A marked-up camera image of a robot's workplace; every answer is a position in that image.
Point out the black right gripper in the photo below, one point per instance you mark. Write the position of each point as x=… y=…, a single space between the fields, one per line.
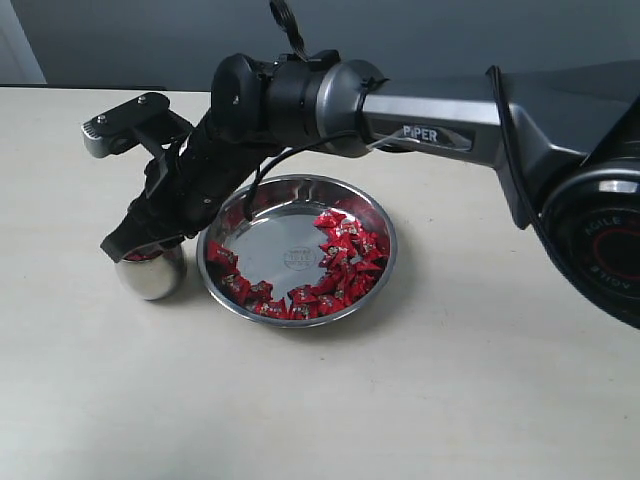
x=200 y=178

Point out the red candy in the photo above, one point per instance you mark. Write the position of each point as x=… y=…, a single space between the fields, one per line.
x=328 y=305
x=137 y=256
x=272 y=309
x=334 y=223

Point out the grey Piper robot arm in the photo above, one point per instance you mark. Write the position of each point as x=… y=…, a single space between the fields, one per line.
x=564 y=145

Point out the steel cup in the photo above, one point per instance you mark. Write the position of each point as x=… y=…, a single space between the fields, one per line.
x=155 y=276

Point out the red snack packet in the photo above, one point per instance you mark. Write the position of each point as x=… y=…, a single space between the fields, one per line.
x=221 y=257

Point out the round steel plate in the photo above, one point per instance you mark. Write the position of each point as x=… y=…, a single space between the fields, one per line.
x=281 y=245

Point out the red wrapped candy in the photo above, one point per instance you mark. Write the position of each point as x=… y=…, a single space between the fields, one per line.
x=328 y=305
x=272 y=309
x=334 y=223

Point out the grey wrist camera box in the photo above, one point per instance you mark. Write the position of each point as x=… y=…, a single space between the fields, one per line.
x=146 y=120

